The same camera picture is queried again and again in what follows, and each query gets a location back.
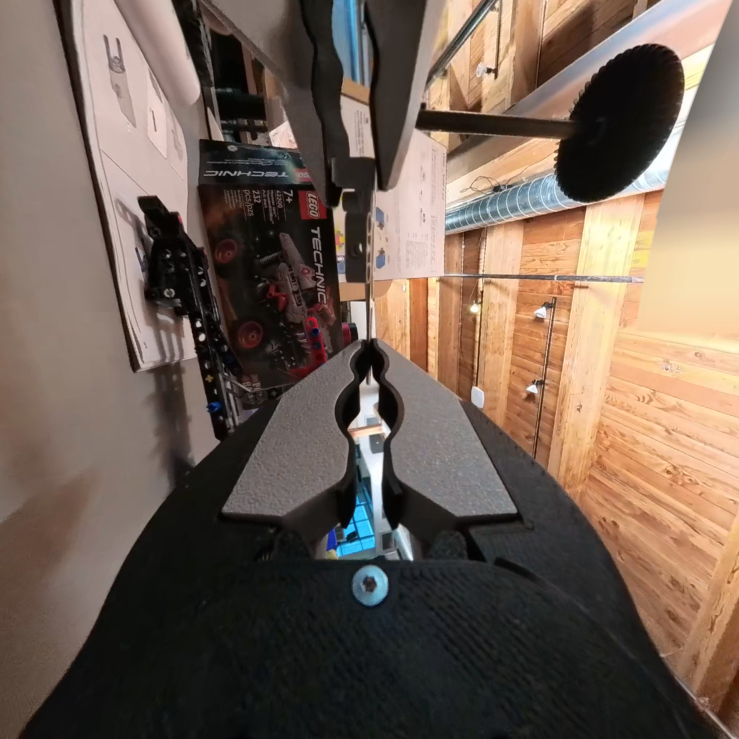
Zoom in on silver corrugated duct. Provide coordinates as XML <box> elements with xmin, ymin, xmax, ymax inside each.
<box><xmin>445</xmin><ymin>167</ymin><xmax>670</xmax><ymax>234</ymax></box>

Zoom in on grey toy panel part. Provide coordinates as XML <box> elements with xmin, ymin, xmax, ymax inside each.
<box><xmin>345</xmin><ymin>193</ymin><xmax>377</xmax><ymax>385</ymax></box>

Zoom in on black toy brick chassis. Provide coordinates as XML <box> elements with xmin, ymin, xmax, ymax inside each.
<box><xmin>137</xmin><ymin>195</ymin><xmax>243</xmax><ymax>440</ymax></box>

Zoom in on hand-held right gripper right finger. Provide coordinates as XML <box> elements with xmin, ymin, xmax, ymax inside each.
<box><xmin>371</xmin><ymin>338</ymin><xmax>518</xmax><ymax>530</ymax></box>

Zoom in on black ridged disc with rod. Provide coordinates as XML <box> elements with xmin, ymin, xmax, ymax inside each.
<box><xmin>415</xmin><ymin>43</ymin><xmax>686</xmax><ymax>204</ymax></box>

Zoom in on white instruction booklet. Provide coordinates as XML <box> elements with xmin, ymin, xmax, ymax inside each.
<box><xmin>55</xmin><ymin>0</ymin><xmax>223</xmax><ymax>373</ymax></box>

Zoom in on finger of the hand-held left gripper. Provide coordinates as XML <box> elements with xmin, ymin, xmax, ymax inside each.
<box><xmin>198</xmin><ymin>0</ymin><xmax>354</xmax><ymax>207</ymax></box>
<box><xmin>363</xmin><ymin>0</ymin><xmax>440</xmax><ymax>190</ymax></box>

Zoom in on blue crates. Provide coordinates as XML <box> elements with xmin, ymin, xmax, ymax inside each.
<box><xmin>335</xmin><ymin>491</ymin><xmax>377</xmax><ymax>559</ymax></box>

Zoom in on dark toy set box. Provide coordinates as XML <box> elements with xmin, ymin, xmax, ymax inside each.
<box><xmin>196</xmin><ymin>139</ymin><xmax>347</xmax><ymax>411</ymax></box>

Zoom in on large metal ceiling beam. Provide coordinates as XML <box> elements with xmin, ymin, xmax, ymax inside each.
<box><xmin>508</xmin><ymin>0</ymin><xmax>739</xmax><ymax>119</ymax></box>

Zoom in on grey desk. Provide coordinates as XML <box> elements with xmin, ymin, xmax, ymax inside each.
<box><xmin>0</xmin><ymin>0</ymin><xmax>307</xmax><ymax>739</ymax></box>

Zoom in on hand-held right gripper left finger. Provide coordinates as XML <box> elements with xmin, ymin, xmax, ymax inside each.
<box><xmin>221</xmin><ymin>339</ymin><xmax>371</xmax><ymax>529</ymax></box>

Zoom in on red and yellow bins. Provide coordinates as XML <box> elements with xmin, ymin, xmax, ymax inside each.
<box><xmin>268</xmin><ymin>95</ymin><xmax>448</xmax><ymax>301</ymax></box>

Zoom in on thin metal track rod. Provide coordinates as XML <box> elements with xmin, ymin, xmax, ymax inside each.
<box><xmin>445</xmin><ymin>274</ymin><xmax>644</xmax><ymax>284</ymax></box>

